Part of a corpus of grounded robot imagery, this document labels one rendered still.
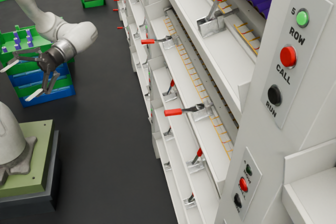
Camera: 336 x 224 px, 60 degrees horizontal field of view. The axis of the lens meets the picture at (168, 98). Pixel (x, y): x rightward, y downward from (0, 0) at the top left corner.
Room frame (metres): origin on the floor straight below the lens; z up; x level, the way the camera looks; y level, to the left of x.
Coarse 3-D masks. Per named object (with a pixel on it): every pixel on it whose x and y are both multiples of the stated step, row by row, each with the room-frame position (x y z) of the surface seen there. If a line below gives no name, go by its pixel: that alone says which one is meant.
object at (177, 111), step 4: (176, 108) 0.41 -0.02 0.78; (180, 108) 0.41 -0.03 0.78; (184, 108) 0.41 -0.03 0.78; (188, 108) 0.42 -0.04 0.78; (192, 108) 0.42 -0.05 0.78; (196, 108) 0.42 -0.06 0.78; (164, 112) 0.40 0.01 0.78; (168, 112) 0.40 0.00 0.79; (172, 112) 0.40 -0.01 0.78; (176, 112) 0.40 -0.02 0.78; (180, 112) 0.40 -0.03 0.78; (184, 112) 0.41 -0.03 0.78
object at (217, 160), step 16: (160, 0) 0.83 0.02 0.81; (160, 16) 0.83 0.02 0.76; (176, 16) 0.81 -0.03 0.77; (160, 32) 0.75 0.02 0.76; (160, 48) 0.72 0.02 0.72; (176, 48) 0.66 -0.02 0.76; (176, 64) 0.59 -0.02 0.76; (176, 80) 0.53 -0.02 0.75; (192, 96) 0.47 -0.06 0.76; (208, 128) 0.38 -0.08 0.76; (208, 144) 0.34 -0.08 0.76; (224, 144) 0.34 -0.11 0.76; (208, 160) 0.31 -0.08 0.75; (224, 160) 0.30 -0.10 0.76; (224, 176) 0.27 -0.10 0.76
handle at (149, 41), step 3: (141, 39) 0.66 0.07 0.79; (144, 39) 0.67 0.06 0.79; (147, 39) 0.67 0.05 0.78; (150, 39) 0.67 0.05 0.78; (153, 39) 0.67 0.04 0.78; (156, 39) 0.67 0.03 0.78; (159, 39) 0.67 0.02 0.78; (162, 39) 0.67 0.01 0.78; (165, 39) 0.68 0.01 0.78; (141, 42) 0.65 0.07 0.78; (144, 42) 0.66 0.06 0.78; (147, 42) 0.66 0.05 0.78; (150, 42) 0.66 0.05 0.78; (153, 42) 0.66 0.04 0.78
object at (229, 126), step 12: (168, 12) 0.80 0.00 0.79; (180, 36) 0.67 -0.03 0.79; (192, 48) 0.61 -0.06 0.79; (192, 60) 0.56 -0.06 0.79; (204, 72) 0.52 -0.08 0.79; (204, 84) 0.48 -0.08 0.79; (216, 96) 0.44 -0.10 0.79; (216, 108) 0.41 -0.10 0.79; (228, 120) 0.37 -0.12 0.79; (216, 132) 0.36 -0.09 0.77; (228, 132) 0.34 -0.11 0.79; (228, 156) 0.30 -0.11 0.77
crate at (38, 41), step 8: (0, 32) 1.36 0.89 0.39; (8, 32) 1.38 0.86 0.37; (24, 32) 1.41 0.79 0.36; (32, 32) 1.42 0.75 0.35; (0, 40) 1.35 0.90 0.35; (8, 40) 1.37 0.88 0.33; (24, 40) 1.38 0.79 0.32; (32, 40) 1.38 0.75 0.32; (40, 40) 1.38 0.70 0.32; (0, 48) 1.27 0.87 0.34; (8, 48) 1.30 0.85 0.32; (24, 48) 1.23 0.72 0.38; (32, 48) 1.24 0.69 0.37; (40, 48) 1.25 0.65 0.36; (48, 48) 1.27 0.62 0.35; (0, 56) 1.18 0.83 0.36; (8, 56) 1.19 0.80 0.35; (32, 56) 1.23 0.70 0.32
